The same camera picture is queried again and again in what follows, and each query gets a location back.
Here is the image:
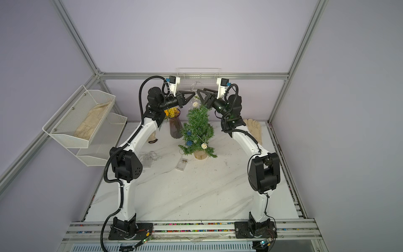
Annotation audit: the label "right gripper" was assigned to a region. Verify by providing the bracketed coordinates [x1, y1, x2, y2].
[198, 89, 232, 121]

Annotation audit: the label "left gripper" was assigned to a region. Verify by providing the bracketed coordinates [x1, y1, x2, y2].
[160, 91, 195, 112]

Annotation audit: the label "small green christmas tree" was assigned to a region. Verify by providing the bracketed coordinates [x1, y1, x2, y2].
[179, 102, 217, 158]

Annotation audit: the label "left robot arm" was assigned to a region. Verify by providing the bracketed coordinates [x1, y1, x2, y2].
[104, 87, 195, 240]

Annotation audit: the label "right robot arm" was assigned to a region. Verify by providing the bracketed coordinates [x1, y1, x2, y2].
[197, 85, 281, 247]

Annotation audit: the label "yellow flowers in vase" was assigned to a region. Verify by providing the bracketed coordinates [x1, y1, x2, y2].
[164, 107, 183, 139]

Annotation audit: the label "blue rattan ball ornament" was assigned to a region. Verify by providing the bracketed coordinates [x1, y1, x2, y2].
[185, 131, 193, 147]

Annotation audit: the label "cream glove left table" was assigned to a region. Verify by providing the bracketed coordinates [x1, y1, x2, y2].
[147, 131, 158, 144]

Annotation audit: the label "cream glove table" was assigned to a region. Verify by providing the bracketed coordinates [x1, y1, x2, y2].
[243, 119, 262, 144]
[147, 131, 158, 144]

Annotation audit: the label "cream glove right table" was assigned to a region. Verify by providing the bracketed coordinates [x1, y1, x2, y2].
[243, 119, 262, 144]

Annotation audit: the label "clear battery box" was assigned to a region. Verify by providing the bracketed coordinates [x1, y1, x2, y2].
[175, 157, 188, 172]

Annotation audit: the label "white mesh lower shelf bin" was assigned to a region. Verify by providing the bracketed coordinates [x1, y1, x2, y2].
[76, 112, 127, 167]

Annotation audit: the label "white mesh shelf bin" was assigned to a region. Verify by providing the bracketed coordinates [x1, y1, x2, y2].
[42, 85, 115, 149]
[76, 112, 127, 167]

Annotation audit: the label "cream glove in bin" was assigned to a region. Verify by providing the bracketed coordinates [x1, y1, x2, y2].
[73, 102, 111, 140]

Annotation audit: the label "white mesh upper shelf bin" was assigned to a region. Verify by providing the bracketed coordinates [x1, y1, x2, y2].
[42, 85, 115, 149]

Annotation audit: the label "white wire wall basket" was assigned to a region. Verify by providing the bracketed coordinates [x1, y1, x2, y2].
[170, 67, 221, 93]

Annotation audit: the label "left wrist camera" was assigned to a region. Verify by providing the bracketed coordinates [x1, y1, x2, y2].
[166, 76, 181, 97]

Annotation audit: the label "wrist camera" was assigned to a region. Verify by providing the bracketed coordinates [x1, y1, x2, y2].
[166, 76, 181, 97]
[216, 78, 231, 99]

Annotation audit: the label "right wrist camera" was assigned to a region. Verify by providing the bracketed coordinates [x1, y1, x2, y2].
[216, 78, 231, 99]

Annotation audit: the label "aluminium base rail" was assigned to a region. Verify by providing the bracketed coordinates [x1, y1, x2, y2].
[62, 219, 323, 244]

